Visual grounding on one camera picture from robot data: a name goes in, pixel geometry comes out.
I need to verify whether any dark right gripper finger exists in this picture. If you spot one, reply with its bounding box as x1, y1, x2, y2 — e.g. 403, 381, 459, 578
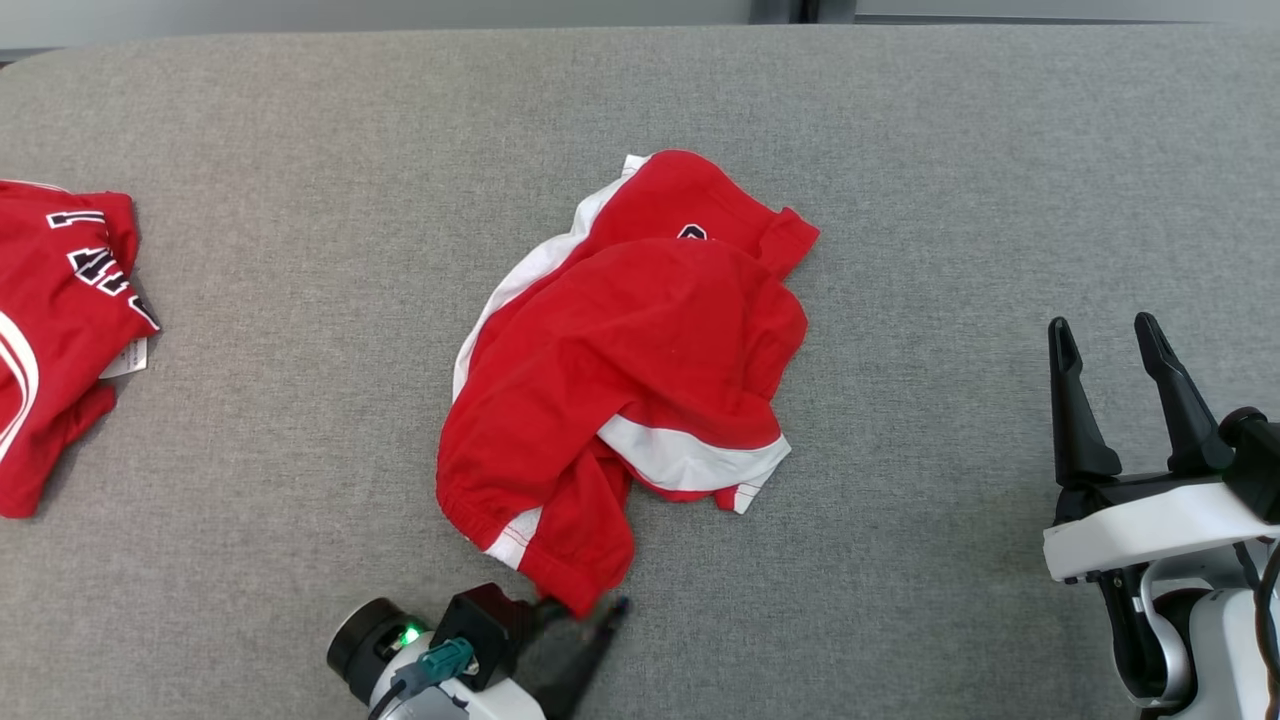
1133, 311, 1237, 477
1047, 316, 1124, 490

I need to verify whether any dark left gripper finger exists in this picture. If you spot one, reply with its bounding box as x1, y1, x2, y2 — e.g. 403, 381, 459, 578
533, 595, 634, 720
513, 595, 573, 653

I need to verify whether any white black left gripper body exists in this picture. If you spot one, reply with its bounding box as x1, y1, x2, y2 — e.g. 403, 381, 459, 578
326, 597, 547, 720

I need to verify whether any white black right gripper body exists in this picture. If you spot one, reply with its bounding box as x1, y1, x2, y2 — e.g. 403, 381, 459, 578
1043, 468, 1280, 584

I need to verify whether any red shorts white trim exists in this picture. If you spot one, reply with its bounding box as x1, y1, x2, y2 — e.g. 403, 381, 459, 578
435, 149, 822, 620

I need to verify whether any red basketball jersey with lettering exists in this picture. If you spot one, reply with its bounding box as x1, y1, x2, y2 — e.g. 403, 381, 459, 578
0, 179, 162, 520

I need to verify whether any teal left camera connector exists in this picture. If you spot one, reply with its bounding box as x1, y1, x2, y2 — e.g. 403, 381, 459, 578
392, 637, 477, 693

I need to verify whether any grey window frame post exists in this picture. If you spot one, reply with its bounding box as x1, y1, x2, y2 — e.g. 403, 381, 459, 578
750, 0, 861, 26

